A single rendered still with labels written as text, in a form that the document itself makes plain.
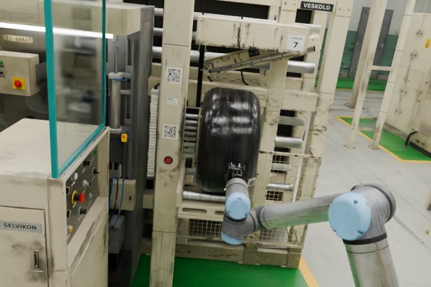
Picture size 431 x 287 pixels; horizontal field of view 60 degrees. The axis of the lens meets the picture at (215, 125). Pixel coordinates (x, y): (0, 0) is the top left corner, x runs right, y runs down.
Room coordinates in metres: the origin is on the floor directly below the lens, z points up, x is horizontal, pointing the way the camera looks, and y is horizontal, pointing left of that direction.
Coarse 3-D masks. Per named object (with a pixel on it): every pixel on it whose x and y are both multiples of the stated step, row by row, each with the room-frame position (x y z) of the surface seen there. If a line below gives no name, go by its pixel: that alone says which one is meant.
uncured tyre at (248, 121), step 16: (208, 96) 1.81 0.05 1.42; (224, 96) 1.78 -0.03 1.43; (240, 96) 1.80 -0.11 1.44; (208, 112) 1.70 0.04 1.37; (224, 112) 1.69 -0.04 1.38; (240, 112) 1.70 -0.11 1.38; (256, 112) 1.73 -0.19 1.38; (208, 128) 1.64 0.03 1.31; (224, 128) 1.64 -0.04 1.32; (240, 128) 1.64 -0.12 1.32; (256, 128) 1.67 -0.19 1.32; (208, 144) 1.61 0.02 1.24; (224, 144) 1.61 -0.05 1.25; (240, 144) 1.61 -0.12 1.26; (256, 144) 1.64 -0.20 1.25; (208, 160) 1.60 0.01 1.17; (224, 160) 1.60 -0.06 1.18; (240, 160) 1.60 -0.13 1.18; (256, 160) 1.63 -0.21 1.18; (208, 176) 1.61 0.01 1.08; (224, 192) 1.69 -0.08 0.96
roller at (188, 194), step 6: (186, 192) 1.72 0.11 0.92; (192, 192) 1.72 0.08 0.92; (198, 192) 1.73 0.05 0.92; (204, 192) 1.73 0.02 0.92; (210, 192) 1.74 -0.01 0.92; (186, 198) 1.71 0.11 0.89; (192, 198) 1.71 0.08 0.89; (198, 198) 1.71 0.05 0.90; (204, 198) 1.71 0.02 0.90; (210, 198) 1.71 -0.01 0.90; (216, 198) 1.71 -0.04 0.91; (222, 198) 1.72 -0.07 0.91
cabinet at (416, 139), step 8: (424, 88) 5.61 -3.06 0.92; (424, 96) 5.56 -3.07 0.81; (424, 104) 5.51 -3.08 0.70; (424, 112) 5.47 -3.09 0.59; (416, 120) 5.58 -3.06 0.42; (424, 120) 5.42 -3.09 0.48; (416, 128) 5.53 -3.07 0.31; (424, 128) 5.38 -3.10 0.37; (416, 136) 5.48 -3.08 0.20; (424, 136) 5.34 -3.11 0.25; (416, 144) 5.44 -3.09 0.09; (424, 144) 5.29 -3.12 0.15; (424, 152) 5.27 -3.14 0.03
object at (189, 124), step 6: (186, 108) 2.32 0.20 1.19; (192, 108) 2.32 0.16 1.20; (186, 114) 2.20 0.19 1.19; (192, 114) 2.20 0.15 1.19; (198, 114) 2.20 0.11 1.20; (186, 120) 2.19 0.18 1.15; (192, 120) 2.19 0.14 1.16; (198, 120) 2.18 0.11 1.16; (186, 126) 2.19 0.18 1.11; (192, 126) 2.20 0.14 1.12; (198, 126) 2.18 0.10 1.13; (186, 132) 2.18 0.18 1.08; (192, 132) 2.19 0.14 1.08; (198, 132) 2.24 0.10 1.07; (186, 138) 2.19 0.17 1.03; (192, 138) 2.19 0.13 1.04; (186, 144) 2.18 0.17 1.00; (192, 144) 2.18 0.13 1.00; (186, 150) 2.19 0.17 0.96; (192, 150) 2.19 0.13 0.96; (186, 156) 2.18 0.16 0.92; (192, 156) 2.18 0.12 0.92
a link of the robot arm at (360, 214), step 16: (352, 192) 0.92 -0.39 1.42; (368, 192) 0.92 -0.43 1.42; (384, 192) 0.94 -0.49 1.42; (336, 208) 0.90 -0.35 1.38; (352, 208) 0.86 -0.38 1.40; (368, 208) 0.86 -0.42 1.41; (384, 208) 0.90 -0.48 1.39; (336, 224) 0.88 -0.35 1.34; (352, 224) 0.85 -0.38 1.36; (368, 224) 0.84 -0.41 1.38; (352, 240) 0.84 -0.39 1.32; (368, 240) 0.83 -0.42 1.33; (384, 240) 0.84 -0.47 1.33; (352, 256) 0.85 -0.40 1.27; (368, 256) 0.82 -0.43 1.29; (384, 256) 0.82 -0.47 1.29; (352, 272) 0.85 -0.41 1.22; (368, 272) 0.81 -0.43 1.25; (384, 272) 0.80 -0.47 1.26
